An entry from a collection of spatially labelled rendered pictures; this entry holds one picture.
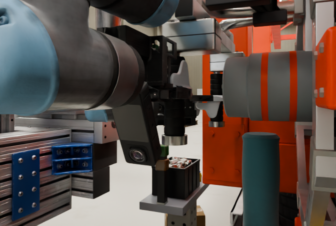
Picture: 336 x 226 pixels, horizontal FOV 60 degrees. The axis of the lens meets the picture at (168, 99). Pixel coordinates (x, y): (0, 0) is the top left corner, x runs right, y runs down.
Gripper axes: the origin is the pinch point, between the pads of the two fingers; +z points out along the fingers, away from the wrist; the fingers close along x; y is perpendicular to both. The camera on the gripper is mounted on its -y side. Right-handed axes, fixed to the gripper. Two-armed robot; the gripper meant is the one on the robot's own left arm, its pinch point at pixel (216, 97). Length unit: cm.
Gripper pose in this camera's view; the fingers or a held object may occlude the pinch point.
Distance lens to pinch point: 82.1
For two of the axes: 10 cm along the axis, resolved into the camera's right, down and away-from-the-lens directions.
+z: 9.2, 0.0, 4.0
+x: 4.0, 0.0, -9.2
